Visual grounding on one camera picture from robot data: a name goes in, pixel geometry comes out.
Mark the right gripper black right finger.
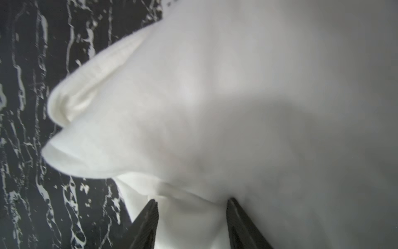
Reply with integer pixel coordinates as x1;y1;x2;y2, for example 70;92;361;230
226;198;273;249

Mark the white printed t-shirt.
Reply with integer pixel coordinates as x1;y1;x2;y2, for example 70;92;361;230
42;1;398;249

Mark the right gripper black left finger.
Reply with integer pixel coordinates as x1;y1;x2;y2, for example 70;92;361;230
119;199;159;249

